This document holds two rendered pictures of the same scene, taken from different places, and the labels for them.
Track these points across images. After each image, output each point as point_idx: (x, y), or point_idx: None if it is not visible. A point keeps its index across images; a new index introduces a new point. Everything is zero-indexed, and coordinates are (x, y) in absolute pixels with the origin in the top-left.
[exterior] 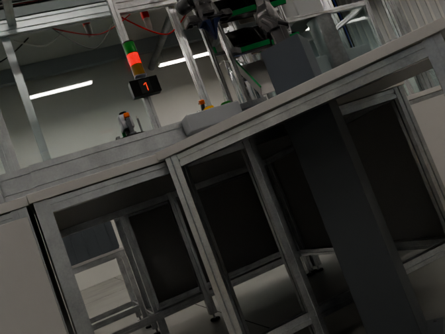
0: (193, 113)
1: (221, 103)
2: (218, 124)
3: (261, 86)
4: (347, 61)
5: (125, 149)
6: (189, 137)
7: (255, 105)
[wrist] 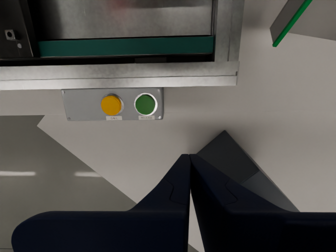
0: (81, 120)
1: (136, 106)
2: (104, 177)
3: (275, 46)
4: (193, 247)
5: None
6: (76, 156)
7: (135, 202)
